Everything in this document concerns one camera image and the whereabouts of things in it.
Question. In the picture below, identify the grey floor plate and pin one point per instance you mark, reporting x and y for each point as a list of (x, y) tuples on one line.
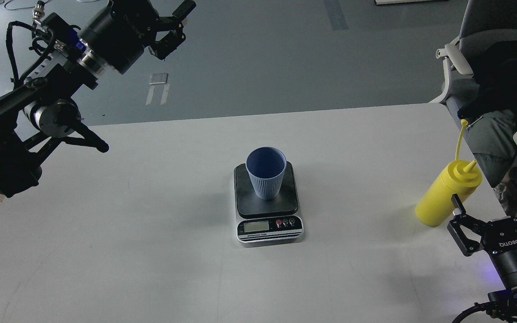
[(158, 78)]

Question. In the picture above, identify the white office chair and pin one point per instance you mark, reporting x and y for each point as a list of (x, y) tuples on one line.
[(485, 23)]

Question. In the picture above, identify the seated person in grey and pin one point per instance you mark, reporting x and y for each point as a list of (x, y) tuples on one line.
[(492, 115)]

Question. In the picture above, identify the blue ribbed plastic cup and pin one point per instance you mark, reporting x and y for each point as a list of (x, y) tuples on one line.
[(266, 167)]

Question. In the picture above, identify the black digital kitchen scale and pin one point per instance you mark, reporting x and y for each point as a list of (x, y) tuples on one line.
[(262, 222)]

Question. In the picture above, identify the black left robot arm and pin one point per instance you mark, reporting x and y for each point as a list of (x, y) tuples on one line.
[(51, 60)]

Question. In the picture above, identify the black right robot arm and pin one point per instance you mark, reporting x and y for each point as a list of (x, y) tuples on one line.
[(501, 304)]

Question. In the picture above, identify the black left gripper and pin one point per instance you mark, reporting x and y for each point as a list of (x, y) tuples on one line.
[(121, 31)]

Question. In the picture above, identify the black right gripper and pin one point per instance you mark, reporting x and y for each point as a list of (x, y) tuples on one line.
[(498, 238)]

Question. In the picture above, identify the yellow squeeze bottle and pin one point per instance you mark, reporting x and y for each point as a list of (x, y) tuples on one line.
[(460, 177)]

